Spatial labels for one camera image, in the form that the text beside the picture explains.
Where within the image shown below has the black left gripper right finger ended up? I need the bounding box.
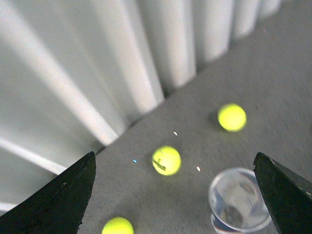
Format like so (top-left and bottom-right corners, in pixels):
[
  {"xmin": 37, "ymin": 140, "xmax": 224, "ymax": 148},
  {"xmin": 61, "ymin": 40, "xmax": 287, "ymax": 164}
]
[{"xmin": 253, "ymin": 152, "xmax": 312, "ymax": 234}]

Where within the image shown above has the left yellow tennis ball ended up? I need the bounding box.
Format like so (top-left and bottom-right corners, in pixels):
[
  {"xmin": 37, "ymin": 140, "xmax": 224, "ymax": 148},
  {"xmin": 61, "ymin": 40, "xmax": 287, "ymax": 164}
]
[{"xmin": 102, "ymin": 217, "xmax": 134, "ymax": 234}]

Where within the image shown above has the clear Wilson tennis ball can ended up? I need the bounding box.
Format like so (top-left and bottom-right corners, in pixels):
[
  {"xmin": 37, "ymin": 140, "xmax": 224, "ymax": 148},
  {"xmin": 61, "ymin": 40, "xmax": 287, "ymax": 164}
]
[{"xmin": 208, "ymin": 168, "xmax": 272, "ymax": 234}]

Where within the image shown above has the middle yellow Wilson tennis ball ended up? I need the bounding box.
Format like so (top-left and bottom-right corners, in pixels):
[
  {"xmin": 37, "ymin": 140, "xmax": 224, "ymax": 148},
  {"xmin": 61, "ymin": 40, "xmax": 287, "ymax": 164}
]
[{"xmin": 152, "ymin": 146, "xmax": 182, "ymax": 176}]

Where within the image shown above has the right yellow tennis ball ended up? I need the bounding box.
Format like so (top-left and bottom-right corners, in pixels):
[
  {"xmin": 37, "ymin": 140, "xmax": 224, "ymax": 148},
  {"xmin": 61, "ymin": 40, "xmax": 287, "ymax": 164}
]
[{"xmin": 217, "ymin": 103, "xmax": 247, "ymax": 132}]

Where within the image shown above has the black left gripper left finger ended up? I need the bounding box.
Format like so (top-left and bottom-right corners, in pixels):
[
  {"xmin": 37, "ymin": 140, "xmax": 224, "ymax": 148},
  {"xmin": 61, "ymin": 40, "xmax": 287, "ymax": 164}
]
[{"xmin": 0, "ymin": 152, "xmax": 96, "ymax": 234}]

